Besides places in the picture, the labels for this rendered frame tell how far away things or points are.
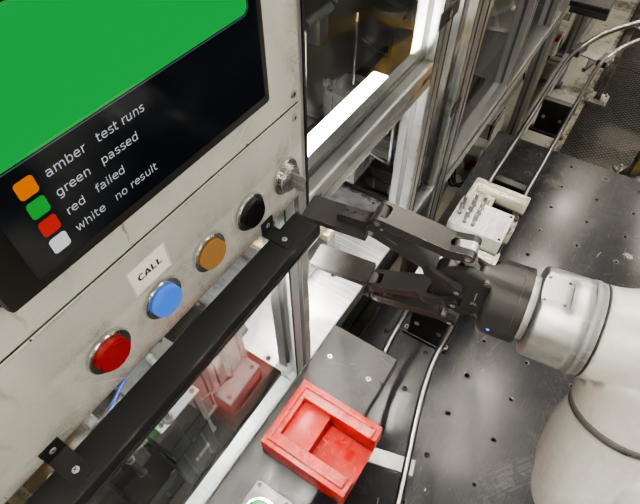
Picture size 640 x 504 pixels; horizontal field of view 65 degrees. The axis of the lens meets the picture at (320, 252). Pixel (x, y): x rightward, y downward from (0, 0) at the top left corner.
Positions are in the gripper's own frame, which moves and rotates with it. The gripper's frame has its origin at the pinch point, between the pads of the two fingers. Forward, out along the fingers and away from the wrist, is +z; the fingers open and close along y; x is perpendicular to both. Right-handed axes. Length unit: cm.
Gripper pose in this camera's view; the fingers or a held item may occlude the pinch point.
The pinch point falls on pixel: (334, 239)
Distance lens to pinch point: 54.5
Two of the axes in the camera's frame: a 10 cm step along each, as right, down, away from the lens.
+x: -4.4, 7.6, -4.8
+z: -8.9, -3.2, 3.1
